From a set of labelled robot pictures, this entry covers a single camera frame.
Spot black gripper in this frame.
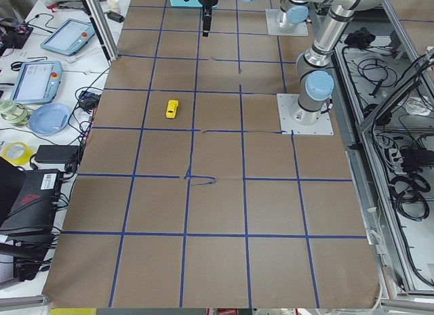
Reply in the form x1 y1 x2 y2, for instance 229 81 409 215
198 0 218 37

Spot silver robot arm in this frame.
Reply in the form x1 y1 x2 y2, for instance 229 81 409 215
199 0 309 37
241 0 384 126

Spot yellow beetle toy car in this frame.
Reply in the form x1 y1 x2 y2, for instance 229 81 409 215
165 100 179 119

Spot light blue plate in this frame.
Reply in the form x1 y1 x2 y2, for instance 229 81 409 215
28 103 70 135

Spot aluminium frame post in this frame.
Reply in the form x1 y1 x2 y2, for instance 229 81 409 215
81 0 119 62

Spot coiled black cables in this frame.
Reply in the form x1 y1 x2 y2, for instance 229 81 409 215
388 172 431 223

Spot green glass jar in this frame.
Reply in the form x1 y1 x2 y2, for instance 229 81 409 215
0 100 32 127

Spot white paper cup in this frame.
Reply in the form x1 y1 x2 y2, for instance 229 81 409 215
106 0 121 14

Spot black power adapter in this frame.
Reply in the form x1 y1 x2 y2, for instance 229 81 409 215
35 145 79 164

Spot lower teach pendant tablet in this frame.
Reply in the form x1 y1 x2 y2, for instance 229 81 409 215
10 61 63 104

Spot upper teach pendant tablet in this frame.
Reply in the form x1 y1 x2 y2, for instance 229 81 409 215
40 18 95 56

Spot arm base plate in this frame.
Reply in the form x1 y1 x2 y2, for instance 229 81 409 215
265 6 309 37
277 93 334 135

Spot black laptop computer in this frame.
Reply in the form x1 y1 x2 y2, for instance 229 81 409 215
1 159 63 282

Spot aluminium side rail frame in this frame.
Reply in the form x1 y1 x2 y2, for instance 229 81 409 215
335 0 433 301

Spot teach pendant tablet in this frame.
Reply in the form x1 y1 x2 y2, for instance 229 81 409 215
40 18 95 56
10 61 63 104

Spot yellow tape roll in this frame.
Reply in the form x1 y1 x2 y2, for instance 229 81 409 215
1 142 34 166

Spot brown paper table mat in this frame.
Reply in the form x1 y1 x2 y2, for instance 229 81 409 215
43 0 379 308

